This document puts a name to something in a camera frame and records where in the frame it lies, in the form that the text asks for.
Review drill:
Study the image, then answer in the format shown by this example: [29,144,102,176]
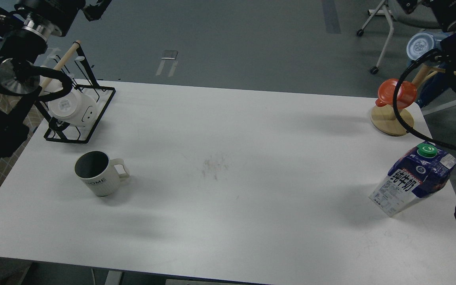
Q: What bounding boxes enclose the blue milk carton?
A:
[369,141,456,217]

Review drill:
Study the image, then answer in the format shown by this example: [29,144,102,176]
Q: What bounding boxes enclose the white HOME mug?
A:
[74,151,130,197]

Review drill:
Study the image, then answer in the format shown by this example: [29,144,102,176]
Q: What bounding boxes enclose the wooden mug tree stand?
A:
[370,64,446,137]

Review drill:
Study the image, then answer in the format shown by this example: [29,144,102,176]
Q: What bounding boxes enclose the black wire cup rack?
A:
[36,40,116,144]

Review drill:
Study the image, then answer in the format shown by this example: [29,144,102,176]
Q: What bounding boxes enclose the red plastic cup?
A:
[375,78,417,109]

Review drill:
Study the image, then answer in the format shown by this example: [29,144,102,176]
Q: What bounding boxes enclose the white smiley cup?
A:
[47,89,98,127]

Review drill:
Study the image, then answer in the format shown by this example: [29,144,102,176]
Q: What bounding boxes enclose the grey office chair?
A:
[356,0,442,75]

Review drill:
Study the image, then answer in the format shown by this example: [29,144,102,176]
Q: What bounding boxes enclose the blue plastic cup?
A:
[406,31,449,60]

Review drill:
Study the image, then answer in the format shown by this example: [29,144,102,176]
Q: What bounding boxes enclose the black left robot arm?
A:
[0,0,110,158]

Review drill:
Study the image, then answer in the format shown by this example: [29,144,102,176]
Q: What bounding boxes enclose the silver floor bracket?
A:
[154,50,179,77]

